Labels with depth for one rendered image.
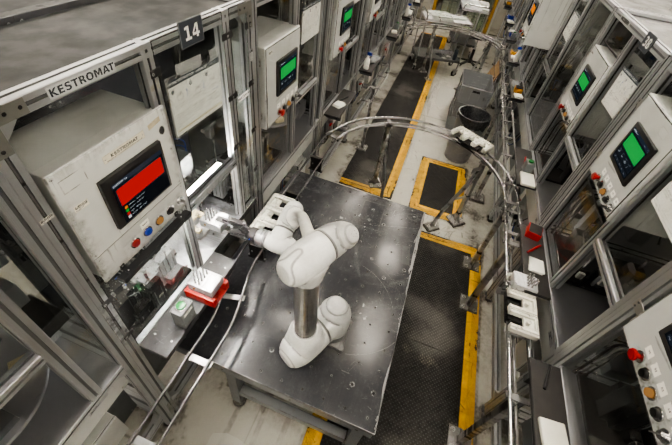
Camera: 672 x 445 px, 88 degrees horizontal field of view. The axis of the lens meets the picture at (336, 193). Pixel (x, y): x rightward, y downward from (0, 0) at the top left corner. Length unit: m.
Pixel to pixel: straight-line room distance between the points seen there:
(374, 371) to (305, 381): 0.34
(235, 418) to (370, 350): 0.99
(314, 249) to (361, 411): 0.92
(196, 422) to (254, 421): 0.34
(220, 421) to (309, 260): 1.57
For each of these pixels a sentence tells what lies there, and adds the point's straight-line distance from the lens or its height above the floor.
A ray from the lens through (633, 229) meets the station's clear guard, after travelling 1.93.
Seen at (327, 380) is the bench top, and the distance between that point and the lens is 1.89.
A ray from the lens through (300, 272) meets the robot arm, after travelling 1.18.
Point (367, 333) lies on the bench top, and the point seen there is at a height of 0.68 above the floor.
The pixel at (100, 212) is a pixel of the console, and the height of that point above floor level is 1.63.
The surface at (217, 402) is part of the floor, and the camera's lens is 2.59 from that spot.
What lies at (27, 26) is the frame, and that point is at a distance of 1.49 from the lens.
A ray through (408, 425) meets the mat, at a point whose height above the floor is 0.01.
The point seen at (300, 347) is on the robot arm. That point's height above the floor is 0.94.
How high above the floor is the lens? 2.46
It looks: 43 degrees down
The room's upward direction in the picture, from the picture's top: 9 degrees clockwise
